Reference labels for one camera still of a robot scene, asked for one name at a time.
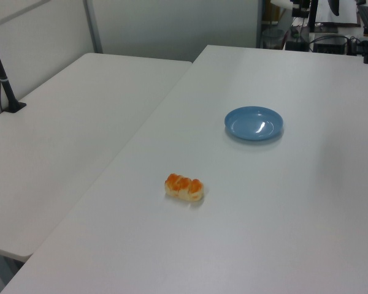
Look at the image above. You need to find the orange glazed bread roll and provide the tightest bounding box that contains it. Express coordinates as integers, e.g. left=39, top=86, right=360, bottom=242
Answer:
left=164, top=173, right=204, bottom=202

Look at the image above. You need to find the blue round plate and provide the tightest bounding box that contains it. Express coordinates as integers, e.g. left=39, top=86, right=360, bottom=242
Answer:
left=224, top=105, right=285, bottom=141

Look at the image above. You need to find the white rounded-corner table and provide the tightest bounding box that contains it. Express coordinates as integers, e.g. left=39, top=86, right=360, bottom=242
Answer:
left=0, top=52, right=193, bottom=263

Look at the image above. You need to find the small black device box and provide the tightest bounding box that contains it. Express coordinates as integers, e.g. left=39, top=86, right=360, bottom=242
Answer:
left=285, top=25, right=310, bottom=51

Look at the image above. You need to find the black mini computer box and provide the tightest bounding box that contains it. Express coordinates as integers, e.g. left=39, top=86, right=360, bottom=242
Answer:
left=312, top=34, right=350, bottom=55

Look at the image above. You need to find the black pole with clamp base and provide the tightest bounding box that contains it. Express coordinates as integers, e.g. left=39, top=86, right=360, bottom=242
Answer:
left=0, top=23, right=28, bottom=114

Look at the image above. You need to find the black curved object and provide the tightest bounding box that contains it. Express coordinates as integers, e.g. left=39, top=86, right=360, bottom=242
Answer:
left=328, top=0, right=342, bottom=16

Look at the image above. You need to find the white paper sheet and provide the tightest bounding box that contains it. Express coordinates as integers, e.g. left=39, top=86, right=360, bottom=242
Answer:
left=315, top=0, right=359, bottom=25

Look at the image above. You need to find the wire mesh waste bin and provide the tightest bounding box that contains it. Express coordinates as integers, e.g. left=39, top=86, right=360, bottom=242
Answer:
left=263, top=28, right=285, bottom=50

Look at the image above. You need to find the grey metal partition post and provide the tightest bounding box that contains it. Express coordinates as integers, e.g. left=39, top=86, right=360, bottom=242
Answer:
left=83, top=0, right=104, bottom=55

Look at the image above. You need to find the black monitor stand post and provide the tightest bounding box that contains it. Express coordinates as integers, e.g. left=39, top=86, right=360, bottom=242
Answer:
left=307, top=0, right=319, bottom=33

